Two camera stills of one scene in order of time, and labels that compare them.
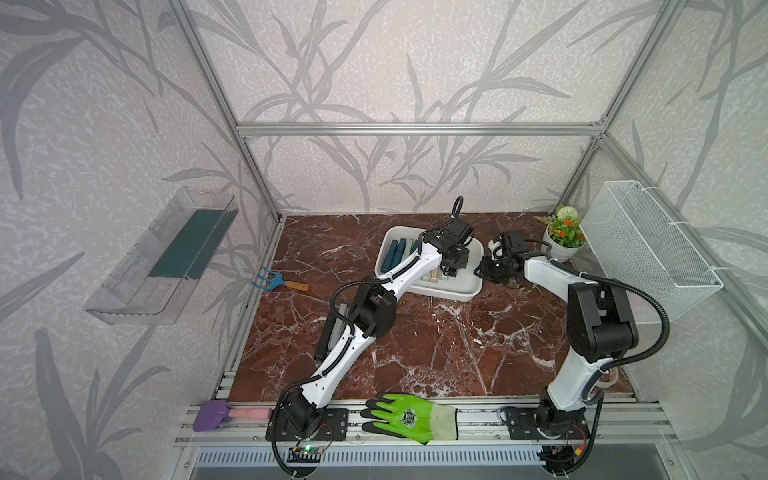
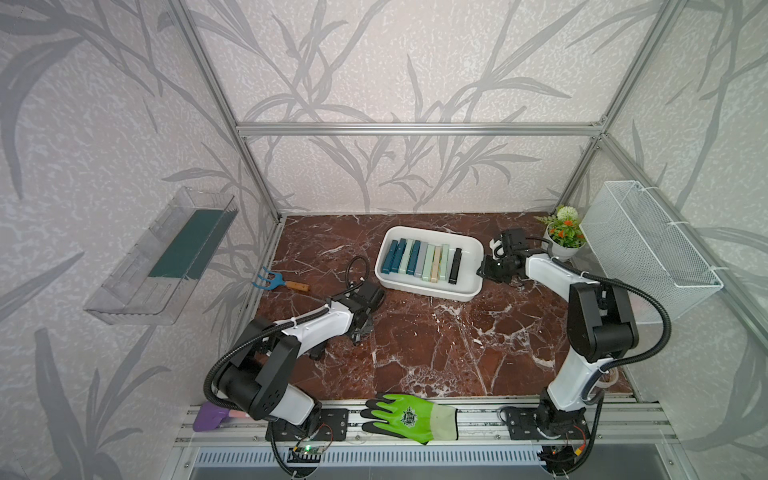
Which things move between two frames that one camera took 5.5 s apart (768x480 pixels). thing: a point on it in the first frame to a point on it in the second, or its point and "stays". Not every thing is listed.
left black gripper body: x=460 y=261 to x=366 y=328
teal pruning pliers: x=390 y=256 stays
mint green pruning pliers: x=407 y=248 stays
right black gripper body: x=494 y=270 stays
